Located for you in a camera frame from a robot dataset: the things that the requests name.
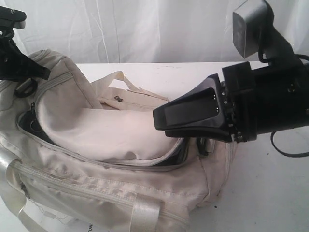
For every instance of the white paper hang tag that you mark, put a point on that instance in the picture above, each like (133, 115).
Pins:
(83, 226)

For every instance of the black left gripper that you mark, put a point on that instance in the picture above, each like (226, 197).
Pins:
(15, 66)

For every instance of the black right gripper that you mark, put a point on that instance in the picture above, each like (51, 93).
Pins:
(250, 102)

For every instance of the beige fabric duffel bag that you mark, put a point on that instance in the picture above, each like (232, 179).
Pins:
(90, 150)

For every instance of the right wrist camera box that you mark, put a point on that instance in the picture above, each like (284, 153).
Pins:
(254, 32)

